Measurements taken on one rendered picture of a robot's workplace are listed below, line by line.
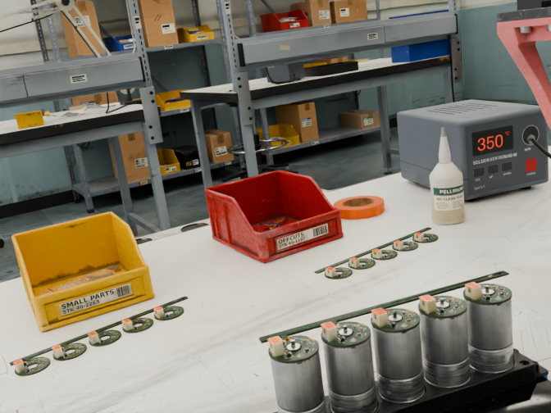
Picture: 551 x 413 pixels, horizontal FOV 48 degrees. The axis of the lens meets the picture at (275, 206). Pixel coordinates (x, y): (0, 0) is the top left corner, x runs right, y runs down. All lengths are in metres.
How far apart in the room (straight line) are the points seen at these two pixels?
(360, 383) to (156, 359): 0.19
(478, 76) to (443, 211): 5.86
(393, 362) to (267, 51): 2.57
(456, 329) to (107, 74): 2.33
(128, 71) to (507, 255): 2.17
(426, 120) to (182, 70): 4.25
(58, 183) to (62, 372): 4.28
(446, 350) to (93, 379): 0.24
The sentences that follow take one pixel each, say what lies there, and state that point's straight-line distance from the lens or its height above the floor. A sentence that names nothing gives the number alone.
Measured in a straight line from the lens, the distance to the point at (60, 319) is 0.55.
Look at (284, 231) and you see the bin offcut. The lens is 0.60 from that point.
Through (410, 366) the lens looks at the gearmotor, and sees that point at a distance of 0.33.
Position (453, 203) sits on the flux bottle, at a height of 0.77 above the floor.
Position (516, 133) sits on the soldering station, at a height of 0.82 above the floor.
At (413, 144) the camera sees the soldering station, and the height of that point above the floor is 0.81.
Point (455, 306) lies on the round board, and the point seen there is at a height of 0.81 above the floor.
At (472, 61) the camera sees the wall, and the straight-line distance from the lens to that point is 6.53.
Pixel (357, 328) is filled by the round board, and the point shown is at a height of 0.81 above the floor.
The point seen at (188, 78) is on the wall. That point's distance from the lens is 4.96.
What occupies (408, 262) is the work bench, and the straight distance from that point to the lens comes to 0.57.
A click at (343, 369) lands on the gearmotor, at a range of 0.31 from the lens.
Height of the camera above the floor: 0.96
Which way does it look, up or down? 15 degrees down
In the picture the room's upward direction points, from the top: 8 degrees counter-clockwise
